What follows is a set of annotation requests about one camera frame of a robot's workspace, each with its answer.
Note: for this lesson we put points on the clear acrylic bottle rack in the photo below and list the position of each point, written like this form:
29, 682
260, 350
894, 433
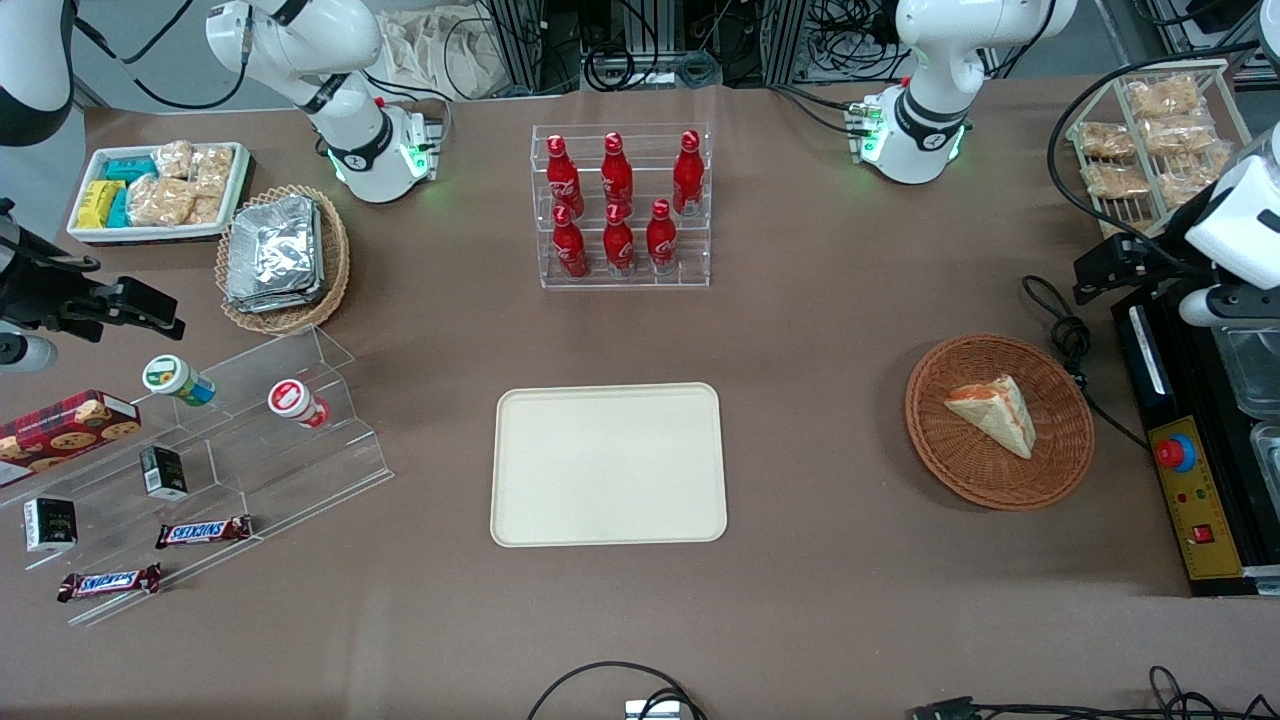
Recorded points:
620, 283

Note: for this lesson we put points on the oval brown wicker basket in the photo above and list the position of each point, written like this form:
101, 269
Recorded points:
335, 260

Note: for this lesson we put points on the round brown wicker basket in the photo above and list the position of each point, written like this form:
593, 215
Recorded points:
960, 470

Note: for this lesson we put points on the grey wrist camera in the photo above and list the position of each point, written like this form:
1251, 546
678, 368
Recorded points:
1215, 306
25, 353

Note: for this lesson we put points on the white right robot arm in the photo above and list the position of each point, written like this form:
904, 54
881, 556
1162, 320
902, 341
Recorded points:
372, 155

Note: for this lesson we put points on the small black carton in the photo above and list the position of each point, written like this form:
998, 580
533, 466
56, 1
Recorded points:
50, 525
163, 472

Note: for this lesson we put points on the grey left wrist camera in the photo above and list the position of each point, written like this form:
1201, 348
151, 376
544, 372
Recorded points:
1215, 306

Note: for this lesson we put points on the clear rice cracker pack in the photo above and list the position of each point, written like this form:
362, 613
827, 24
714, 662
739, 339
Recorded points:
205, 210
160, 200
212, 170
174, 160

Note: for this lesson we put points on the beige plastic tray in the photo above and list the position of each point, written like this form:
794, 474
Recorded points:
608, 465

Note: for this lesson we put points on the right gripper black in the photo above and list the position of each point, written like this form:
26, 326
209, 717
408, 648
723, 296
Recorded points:
35, 292

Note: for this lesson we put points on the green lid yogurt cup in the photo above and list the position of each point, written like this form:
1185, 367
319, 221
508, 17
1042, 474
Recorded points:
170, 376

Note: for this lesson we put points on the teal snack packet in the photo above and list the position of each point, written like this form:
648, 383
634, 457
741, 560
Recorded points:
130, 168
120, 208

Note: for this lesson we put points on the red emergency stop button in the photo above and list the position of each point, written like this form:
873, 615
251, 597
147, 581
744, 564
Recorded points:
1176, 453

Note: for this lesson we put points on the clear plastic container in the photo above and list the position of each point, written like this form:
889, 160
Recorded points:
1268, 455
1255, 370

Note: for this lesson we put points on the red cola bottle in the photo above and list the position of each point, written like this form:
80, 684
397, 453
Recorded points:
619, 245
562, 180
661, 242
617, 175
571, 250
688, 175

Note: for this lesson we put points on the yellow snack packet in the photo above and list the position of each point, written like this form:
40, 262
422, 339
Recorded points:
98, 204

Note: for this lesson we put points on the white rectangular snack tray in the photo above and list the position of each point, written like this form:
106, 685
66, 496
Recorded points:
150, 234

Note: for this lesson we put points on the clear acrylic stepped shelf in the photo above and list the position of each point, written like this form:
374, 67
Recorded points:
280, 470

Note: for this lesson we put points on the snickers chocolate bar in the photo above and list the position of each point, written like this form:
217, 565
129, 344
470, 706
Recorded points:
203, 532
108, 583

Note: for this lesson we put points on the silver foil pouch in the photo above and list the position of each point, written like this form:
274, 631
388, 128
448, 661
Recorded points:
272, 245
290, 303

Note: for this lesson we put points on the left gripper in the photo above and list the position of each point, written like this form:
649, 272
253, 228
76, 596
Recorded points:
1163, 260

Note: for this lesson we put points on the triangular sandwich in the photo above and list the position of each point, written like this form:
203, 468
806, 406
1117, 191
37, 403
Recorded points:
1000, 410

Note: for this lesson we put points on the red lid yogurt cup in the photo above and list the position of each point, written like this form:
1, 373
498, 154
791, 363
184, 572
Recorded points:
290, 398

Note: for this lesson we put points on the black machine with yellow panel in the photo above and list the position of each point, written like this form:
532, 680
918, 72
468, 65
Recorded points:
1215, 480

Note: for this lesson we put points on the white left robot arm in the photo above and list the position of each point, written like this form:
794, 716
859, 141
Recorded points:
920, 120

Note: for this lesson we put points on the beige cloth bag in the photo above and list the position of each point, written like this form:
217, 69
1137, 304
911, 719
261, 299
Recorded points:
430, 55

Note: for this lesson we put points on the red tartan cookie box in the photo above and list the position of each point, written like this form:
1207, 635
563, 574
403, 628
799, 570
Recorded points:
60, 435

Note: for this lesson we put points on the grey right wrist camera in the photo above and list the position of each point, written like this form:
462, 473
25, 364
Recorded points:
25, 353

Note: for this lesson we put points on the small silver device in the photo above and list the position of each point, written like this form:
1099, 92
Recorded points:
652, 711

